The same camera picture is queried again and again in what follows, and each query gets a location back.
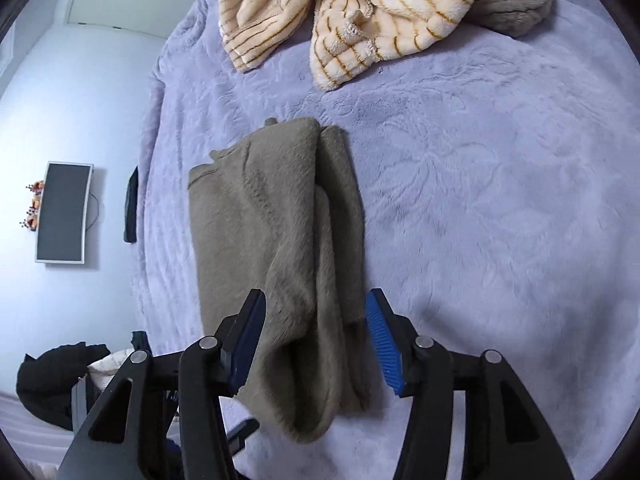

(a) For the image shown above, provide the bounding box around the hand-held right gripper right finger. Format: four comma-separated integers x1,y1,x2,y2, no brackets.
365,288,576,480

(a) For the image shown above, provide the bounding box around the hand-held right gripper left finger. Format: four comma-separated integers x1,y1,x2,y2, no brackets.
57,288,267,480

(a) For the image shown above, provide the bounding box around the white cushion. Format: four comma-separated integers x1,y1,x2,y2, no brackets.
87,351,127,392

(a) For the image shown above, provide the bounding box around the grey chair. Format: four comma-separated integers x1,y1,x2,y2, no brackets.
69,379,103,438

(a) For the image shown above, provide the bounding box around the black object beside bed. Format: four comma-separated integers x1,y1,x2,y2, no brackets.
123,165,140,244

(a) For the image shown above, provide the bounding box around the black clothing pile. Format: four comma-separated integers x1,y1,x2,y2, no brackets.
15,342,112,432

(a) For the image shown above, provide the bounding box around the lavender plush blanket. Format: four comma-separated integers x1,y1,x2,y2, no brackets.
129,0,640,480

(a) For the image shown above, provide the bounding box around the orange flower decoration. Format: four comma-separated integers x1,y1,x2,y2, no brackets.
22,182,47,232

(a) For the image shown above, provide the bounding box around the white door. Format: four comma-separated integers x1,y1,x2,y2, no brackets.
65,0,199,41

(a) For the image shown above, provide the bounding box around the wall-mounted television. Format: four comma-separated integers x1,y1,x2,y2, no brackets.
34,161,96,265

